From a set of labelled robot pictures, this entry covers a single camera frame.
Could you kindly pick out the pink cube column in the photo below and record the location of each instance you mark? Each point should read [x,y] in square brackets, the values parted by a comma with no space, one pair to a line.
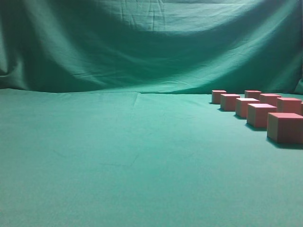
[216,96]
[228,102]
[252,94]
[242,106]
[289,105]
[257,114]
[269,98]
[285,128]
[301,109]

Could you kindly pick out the green cloth backdrop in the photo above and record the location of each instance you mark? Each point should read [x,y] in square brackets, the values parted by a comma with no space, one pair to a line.
[106,117]

